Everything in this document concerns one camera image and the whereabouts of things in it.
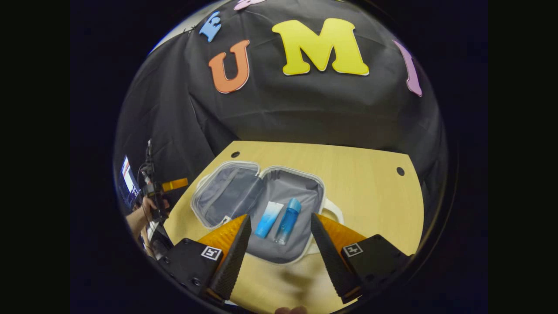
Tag white suitcase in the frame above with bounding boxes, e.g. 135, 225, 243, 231
191, 160, 344, 265

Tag blue capped bottle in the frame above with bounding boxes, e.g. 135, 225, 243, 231
274, 198, 302, 246

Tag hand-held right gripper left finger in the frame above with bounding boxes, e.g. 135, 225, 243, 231
157, 214, 252, 306

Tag lit monitor screen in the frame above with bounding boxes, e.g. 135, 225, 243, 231
119, 155, 141, 210

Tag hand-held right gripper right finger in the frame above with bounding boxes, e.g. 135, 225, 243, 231
310, 213, 412, 305

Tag blue white tube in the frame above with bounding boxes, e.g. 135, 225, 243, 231
255, 201, 284, 239

